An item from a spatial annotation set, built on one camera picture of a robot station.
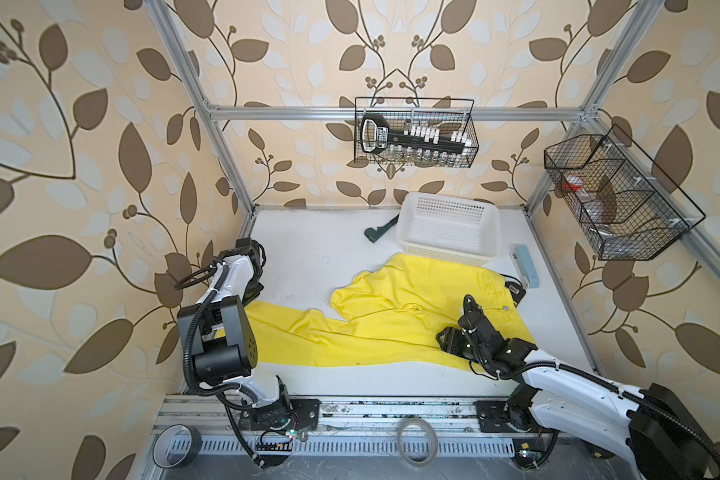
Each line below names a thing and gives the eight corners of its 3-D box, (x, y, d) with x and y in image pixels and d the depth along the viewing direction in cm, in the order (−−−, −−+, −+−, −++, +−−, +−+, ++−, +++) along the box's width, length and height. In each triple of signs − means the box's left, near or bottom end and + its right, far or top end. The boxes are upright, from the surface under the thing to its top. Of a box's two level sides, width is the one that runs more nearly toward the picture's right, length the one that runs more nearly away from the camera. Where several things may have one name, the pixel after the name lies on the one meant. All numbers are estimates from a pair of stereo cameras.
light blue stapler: (522, 289, 99) (528, 280, 95) (509, 253, 109) (514, 244, 105) (535, 288, 99) (542, 280, 95) (521, 253, 109) (527, 244, 105)
